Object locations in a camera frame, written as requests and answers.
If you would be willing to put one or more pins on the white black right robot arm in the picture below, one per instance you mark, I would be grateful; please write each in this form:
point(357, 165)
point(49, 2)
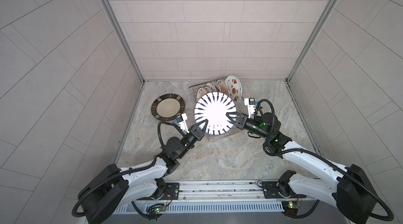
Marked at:
point(347, 188)

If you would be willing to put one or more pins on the orange sunburst plate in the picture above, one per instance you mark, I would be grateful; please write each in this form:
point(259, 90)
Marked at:
point(200, 93)
point(208, 89)

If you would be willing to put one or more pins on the dark striped rim plate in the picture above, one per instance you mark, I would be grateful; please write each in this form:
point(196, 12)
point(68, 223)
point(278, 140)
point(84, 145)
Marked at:
point(168, 107)

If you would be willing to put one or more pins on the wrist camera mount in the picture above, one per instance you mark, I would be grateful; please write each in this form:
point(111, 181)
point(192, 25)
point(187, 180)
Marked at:
point(250, 103)
point(180, 121)

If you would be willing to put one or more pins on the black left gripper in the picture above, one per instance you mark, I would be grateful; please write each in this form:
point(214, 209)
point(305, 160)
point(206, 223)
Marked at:
point(192, 129)

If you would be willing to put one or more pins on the green circuit board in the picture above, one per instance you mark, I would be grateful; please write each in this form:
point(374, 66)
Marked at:
point(291, 208)
point(156, 209)

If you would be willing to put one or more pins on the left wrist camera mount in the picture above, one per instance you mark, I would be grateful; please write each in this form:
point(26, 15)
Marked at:
point(180, 121)

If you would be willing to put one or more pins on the white watermelon plate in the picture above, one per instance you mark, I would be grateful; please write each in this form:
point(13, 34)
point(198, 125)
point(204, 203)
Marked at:
point(234, 88)

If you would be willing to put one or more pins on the left green circuit board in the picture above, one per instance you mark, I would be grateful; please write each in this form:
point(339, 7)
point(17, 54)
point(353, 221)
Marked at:
point(156, 209)

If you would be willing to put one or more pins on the front orange sunburst plate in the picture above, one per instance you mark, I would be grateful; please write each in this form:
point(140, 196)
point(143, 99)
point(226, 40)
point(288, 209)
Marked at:
point(200, 93)

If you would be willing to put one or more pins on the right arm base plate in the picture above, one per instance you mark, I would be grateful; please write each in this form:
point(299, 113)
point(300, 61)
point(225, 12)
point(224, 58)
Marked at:
point(277, 190)

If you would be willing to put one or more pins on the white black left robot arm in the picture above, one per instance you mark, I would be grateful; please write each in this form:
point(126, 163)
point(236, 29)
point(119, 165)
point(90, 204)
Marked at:
point(115, 186)

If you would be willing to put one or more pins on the aluminium front rail frame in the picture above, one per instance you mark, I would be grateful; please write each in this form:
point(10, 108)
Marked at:
point(215, 196)

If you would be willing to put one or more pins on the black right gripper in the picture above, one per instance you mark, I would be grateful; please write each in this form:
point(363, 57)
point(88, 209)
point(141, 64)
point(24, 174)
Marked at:
point(238, 126)

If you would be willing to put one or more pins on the wire metal dish rack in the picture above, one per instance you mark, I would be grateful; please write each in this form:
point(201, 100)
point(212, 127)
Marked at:
point(240, 108)

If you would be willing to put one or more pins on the white blue radial plate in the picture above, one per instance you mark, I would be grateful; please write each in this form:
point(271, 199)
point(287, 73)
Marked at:
point(214, 106)

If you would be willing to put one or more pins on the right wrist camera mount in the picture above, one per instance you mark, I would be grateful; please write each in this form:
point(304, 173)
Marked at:
point(250, 103)

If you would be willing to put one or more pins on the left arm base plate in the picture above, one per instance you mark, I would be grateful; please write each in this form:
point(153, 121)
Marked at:
point(168, 191)

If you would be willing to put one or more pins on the right green circuit board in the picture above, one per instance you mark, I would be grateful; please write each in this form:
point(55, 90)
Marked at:
point(291, 208)

